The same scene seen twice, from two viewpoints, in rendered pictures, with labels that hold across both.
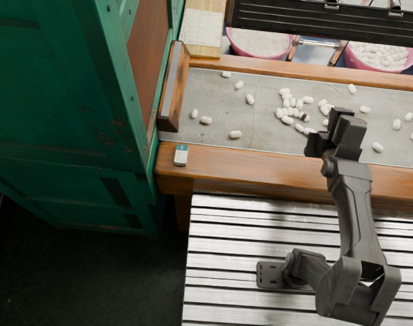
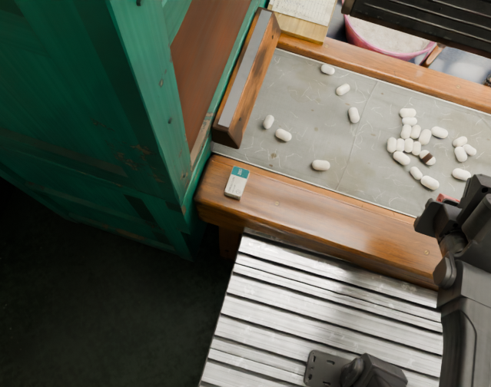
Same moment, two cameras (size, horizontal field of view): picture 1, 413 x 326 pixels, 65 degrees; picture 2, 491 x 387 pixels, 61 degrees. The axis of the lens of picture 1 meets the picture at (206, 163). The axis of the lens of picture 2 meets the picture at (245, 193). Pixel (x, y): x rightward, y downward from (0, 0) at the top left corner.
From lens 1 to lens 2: 0.16 m
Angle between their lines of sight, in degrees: 9
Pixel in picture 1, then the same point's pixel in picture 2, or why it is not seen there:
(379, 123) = not seen: outside the picture
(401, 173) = not seen: outside the picture
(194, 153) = (257, 183)
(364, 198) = (490, 345)
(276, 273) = (333, 372)
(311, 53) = (462, 55)
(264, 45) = (394, 33)
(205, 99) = (289, 103)
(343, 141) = (480, 239)
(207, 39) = (312, 10)
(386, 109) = not seen: outside the picture
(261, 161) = (349, 213)
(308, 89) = (444, 115)
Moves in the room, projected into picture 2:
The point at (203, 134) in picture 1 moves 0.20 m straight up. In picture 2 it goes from (274, 154) to (289, 110)
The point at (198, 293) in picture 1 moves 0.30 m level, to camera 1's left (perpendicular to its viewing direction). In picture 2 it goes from (222, 375) to (83, 326)
